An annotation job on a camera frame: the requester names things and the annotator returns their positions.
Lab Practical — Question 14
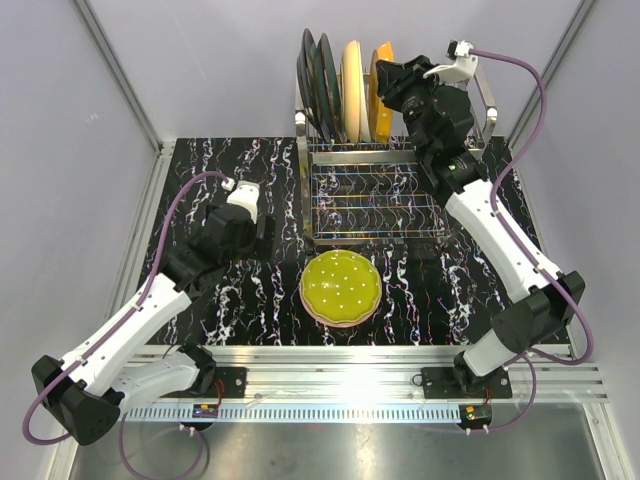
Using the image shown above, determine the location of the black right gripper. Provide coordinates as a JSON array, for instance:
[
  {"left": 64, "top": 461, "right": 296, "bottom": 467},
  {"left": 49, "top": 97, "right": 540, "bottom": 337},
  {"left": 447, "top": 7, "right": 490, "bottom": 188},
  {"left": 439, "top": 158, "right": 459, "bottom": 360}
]
[{"left": 375, "top": 56, "right": 446, "bottom": 160}]

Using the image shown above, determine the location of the yellow plate with drawing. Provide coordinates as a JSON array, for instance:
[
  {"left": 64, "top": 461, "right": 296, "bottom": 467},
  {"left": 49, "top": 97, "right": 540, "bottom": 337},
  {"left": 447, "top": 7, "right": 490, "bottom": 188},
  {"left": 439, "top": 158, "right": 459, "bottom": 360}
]
[{"left": 340, "top": 40, "right": 361, "bottom": 143}]

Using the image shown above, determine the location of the orange polka dot plate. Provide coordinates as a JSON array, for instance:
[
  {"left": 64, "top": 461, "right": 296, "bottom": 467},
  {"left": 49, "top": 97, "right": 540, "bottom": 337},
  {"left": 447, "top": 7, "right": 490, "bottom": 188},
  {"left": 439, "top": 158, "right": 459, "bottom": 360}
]
[{"left": 368, "top": 42, "right": 394, "bottom": 144}]

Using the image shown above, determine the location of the blue glazed plate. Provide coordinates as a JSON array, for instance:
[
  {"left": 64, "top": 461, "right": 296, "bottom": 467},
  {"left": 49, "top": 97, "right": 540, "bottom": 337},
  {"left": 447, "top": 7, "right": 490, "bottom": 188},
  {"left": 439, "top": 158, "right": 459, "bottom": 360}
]
[{"left": 314, "top": 33, "right": 344, "bottom": 143}]

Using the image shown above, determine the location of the cream plate with bear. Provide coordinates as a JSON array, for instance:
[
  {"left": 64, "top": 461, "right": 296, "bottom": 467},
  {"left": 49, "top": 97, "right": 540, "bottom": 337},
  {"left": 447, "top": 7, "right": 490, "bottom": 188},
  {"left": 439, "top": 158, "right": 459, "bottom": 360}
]
[{"left": 359, "top": 84, "right": 371, "bottom": 143}]

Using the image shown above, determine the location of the dark striped rim plate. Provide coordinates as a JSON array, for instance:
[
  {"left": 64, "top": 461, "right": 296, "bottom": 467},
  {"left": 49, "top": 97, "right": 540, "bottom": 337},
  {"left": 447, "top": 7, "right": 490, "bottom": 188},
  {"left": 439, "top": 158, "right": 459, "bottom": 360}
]
[{"left": 296, "top": 28, "right": 326, "bottom": 140}]

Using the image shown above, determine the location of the yellow wavy plate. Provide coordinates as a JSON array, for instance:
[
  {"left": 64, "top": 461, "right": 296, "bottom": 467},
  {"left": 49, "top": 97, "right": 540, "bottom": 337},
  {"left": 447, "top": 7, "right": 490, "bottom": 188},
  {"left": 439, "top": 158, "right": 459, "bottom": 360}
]
[{"left": 299, "top": 249, "right": 382, "bottom": 299}]

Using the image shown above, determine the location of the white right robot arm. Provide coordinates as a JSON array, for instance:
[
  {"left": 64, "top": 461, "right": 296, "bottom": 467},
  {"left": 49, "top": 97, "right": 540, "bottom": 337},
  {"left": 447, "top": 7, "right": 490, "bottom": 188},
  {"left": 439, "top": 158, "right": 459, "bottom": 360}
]
[{"left": 372, "top": 55, "right": 585, "bottom": 397}]

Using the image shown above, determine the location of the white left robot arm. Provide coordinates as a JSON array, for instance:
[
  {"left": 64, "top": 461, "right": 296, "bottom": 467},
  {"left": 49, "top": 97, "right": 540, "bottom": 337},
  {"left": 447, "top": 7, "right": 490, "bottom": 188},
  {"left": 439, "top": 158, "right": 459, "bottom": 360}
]
[{"left": 31, "top": 197, "right": 275, "bottom": 446}]

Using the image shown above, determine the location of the pink bottom plate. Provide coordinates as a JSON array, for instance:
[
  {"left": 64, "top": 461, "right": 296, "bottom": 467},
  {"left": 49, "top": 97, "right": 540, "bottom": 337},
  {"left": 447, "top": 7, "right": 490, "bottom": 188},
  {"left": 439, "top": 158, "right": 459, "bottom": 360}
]
[{"left": 301, "top": 295, "right": 381, "bottom": 328}]

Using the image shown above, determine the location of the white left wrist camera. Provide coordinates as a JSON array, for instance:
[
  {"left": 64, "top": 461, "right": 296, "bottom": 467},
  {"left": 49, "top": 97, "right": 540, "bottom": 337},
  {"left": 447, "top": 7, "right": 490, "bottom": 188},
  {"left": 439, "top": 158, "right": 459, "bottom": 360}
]
[{"left": 221, "top": 178, "right": 260, "bottom": 224}]

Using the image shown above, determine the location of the steel wire dish rack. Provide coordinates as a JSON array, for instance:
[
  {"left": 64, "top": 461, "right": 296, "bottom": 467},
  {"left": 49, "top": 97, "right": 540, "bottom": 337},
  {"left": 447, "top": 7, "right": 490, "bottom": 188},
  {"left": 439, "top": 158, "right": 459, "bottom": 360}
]
[{"left": 295, "top": 68, "right": 498, "bottom": 246}]

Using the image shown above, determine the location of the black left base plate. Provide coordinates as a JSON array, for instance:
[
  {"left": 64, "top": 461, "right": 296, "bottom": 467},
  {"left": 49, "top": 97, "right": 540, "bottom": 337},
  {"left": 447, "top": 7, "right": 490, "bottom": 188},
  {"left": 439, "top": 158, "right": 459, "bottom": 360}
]
[{"left": 168, "top": 366, "right": 248, "bottom": 399}]

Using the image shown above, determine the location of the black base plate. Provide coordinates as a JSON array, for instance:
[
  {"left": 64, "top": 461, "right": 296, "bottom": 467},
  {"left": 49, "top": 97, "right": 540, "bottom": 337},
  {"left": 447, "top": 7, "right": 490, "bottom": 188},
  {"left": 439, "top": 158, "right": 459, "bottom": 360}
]
[
  {"left": 420, "top": 366, "right": 513, "bottom": 400},
  {"left": 168, "top": 366, "right": 248, "bottom": 399}
]

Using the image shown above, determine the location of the aluminium front rail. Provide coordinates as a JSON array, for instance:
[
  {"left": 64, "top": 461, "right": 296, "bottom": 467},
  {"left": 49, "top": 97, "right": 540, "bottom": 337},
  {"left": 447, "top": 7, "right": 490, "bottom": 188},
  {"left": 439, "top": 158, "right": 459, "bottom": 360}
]
[{"left": 64, "top": 344, "right": 609, "bottom": 404}]

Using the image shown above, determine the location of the slotted cable duct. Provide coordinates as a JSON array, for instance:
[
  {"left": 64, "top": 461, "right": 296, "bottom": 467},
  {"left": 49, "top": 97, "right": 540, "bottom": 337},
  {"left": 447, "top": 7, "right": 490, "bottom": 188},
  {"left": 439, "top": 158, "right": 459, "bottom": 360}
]
[{"left": 127, "top": 402, "right": 461, "bottom": 424}]

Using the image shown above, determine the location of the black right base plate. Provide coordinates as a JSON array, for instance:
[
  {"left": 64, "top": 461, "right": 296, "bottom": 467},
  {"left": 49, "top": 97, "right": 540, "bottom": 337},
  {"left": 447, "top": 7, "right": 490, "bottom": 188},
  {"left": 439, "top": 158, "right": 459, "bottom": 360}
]
[{"left": 420, "top": 366, "right": 513, "bottom": 400}]

